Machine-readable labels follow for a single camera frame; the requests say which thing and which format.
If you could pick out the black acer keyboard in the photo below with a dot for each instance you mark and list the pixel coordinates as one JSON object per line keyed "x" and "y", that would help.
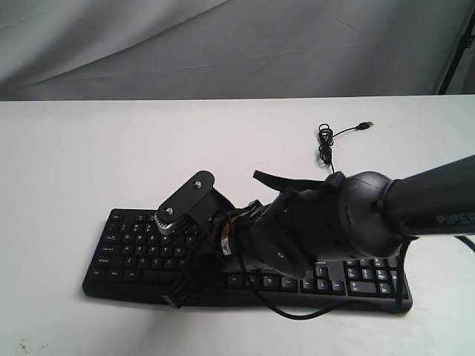
{"x": 133, "y": 262}

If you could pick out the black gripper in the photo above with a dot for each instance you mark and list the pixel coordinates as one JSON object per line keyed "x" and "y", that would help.
{"x": 229, "y": 239}

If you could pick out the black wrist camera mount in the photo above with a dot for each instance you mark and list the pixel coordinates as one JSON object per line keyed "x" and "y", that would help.
{"x": 196, "y": 202}

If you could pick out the black stand pole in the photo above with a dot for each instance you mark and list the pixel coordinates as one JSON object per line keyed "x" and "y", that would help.
{"x": 458, "y": 74}

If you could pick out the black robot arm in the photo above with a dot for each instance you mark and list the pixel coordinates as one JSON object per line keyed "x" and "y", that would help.
{"x": 365, "y": 216}

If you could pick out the grey backdrop cloth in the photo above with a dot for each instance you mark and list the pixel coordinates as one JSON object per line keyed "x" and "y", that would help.
{"x": 118, "y": 50}

